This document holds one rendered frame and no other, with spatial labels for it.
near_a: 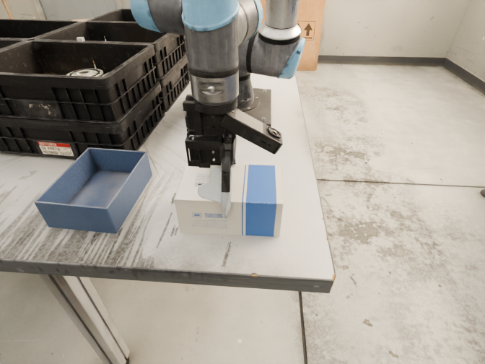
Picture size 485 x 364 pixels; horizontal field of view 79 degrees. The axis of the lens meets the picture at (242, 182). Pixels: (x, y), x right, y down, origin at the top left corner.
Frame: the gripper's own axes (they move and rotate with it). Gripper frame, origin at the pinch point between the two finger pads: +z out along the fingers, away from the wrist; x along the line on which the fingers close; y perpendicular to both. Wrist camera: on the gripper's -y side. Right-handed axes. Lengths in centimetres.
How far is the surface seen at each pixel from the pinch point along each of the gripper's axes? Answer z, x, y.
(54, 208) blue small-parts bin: 0.4, 6.3, 33.7
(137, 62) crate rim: -15.6, -32.1, 27.0
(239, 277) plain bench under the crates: 7.0, 15.1, -2.6
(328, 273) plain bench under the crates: 6.2, 13.9, -18.4
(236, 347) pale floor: 76, -1, 0
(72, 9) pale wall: 20, -351, 224
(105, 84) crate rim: -15.4, -16.5, 28.7
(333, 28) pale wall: 37, -348, -90
